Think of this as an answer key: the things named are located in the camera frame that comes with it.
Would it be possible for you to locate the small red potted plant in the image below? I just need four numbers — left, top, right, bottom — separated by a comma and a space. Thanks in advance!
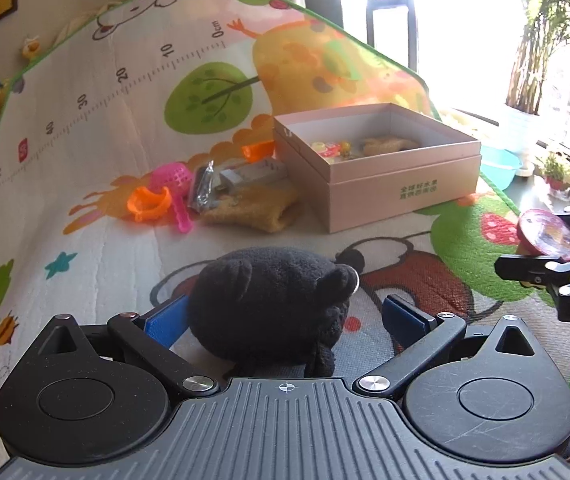
535, 152, 570, 194

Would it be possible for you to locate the maroon round lid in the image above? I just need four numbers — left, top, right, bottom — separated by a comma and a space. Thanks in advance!
517, 208, 570, 263

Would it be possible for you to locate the tall palm plant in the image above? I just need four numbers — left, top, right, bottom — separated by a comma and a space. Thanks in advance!
502, 0, 570, 154

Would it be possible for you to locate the white battery case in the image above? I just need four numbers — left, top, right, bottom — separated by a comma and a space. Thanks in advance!
219, 157, 290, 192

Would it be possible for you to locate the small orange plastic toy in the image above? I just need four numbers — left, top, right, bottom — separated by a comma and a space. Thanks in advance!
242, 141, 276, 163

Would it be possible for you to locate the printed play mat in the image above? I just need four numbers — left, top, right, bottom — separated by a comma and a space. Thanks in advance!
0, 0, 570, 411

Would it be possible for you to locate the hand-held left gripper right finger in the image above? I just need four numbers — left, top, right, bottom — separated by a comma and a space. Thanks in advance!
355, 294, 546, 402

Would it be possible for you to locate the pink cardboard box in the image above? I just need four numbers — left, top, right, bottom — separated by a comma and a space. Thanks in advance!
272, 102, 483, 234

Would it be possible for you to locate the orange pumpkin mould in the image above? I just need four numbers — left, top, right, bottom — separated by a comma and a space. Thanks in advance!
127, 186, 174, 224

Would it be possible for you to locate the black plush toy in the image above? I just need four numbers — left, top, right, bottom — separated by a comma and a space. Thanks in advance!
188, 246, 362, 377

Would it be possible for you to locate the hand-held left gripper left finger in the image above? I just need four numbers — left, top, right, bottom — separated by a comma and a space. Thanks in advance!
40, 294, 220, 401

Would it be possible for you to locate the black window frame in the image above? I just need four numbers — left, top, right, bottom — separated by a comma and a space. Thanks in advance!
369, 0, 418, 72

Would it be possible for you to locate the teal plastic basin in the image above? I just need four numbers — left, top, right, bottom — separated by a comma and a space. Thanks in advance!
480, 145, 522, 186

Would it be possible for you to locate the pink plastic toy sieve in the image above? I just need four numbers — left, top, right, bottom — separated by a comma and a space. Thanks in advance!
151, 160, 196, 234

